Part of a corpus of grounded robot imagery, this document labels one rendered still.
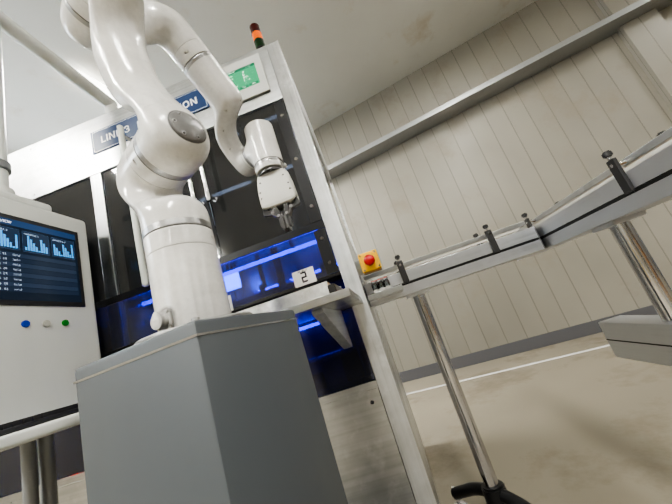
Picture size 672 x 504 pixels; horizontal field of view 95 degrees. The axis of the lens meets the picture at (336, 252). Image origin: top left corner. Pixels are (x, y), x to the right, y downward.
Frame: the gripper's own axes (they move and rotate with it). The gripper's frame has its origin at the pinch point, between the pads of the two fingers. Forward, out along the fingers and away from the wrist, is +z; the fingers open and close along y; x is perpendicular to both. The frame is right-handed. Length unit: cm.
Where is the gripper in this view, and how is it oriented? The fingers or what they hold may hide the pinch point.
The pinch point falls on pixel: (286, 223)
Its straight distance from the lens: 84.8
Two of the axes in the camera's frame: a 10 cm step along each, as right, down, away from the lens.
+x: -1.6, -2.0, -9.7
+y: -9.4, 3.4, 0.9
